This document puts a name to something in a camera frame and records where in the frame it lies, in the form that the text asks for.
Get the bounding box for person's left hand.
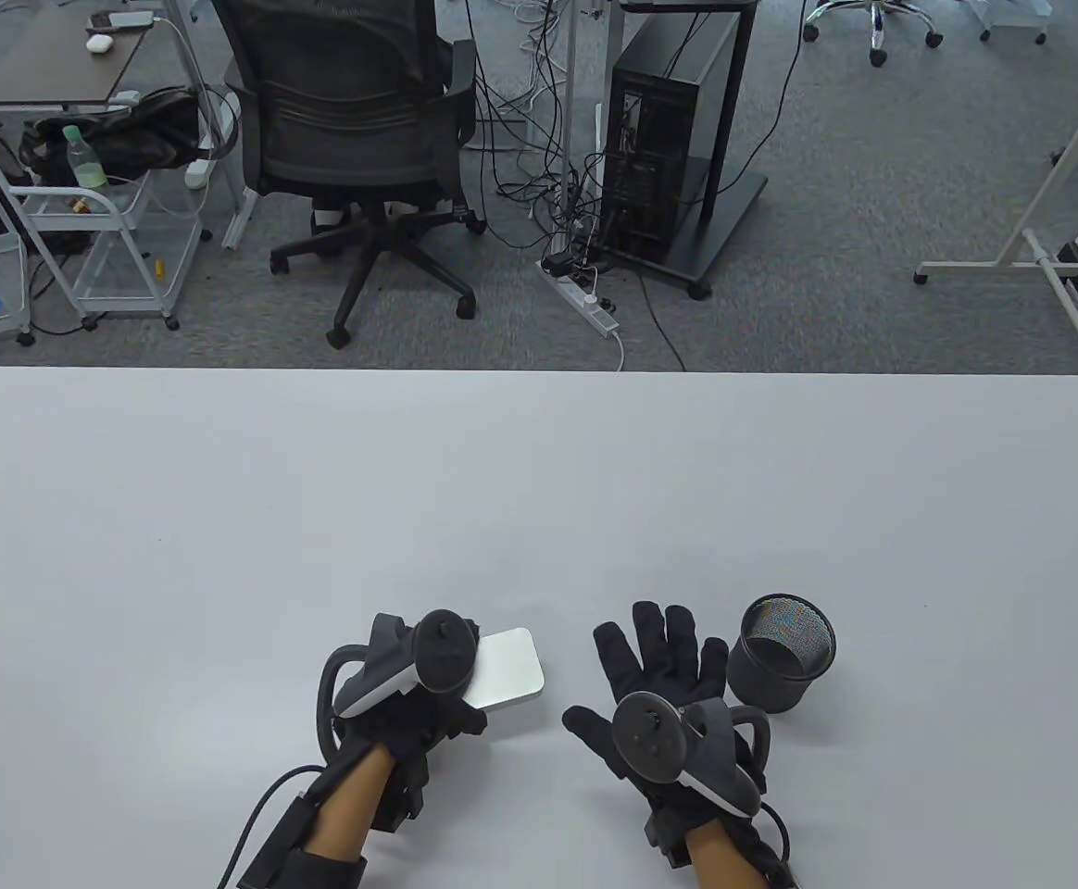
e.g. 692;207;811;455
331;690;489;832

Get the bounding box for person's right hand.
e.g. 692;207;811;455
562;602;770;869

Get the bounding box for silver metal sliding box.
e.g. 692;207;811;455
460;628;546;714

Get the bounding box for person's right forearm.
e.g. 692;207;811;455
687;820;771;889

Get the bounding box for person's left forearm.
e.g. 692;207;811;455
303;745;396;862

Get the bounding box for black white left hand controller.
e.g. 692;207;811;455
317;609;483;758

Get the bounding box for black mesh pen cup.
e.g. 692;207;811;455
724;595;838;714

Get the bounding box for white power strip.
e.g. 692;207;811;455
537;257;620;336

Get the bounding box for black rolling computer stand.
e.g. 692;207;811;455
585;0;770;300

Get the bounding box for white whiteboard stand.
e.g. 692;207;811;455
914;46;1078;381

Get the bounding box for black computer tower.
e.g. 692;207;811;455
599;11;742;265

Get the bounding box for black mesh office chair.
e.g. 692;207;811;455
210;0;487;350

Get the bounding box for clear green plastic bottle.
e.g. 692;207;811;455
61;125;114;209

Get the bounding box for black bag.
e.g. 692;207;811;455
19;86;202;182

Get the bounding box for dark desk with white legs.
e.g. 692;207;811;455
0;0;262;251

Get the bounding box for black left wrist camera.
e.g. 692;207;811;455
235;796;369;889

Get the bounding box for black left glove cable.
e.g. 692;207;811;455
219;764;327;889

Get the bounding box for black glove cable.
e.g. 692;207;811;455
219;764;327;889
757;801;795;871

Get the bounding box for black right glove cable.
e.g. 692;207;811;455
757;801;795;871

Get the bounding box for tangle of black cables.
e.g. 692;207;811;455
451;0;813;371

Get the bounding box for white wire rolling cart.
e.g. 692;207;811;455
0;105;207;332

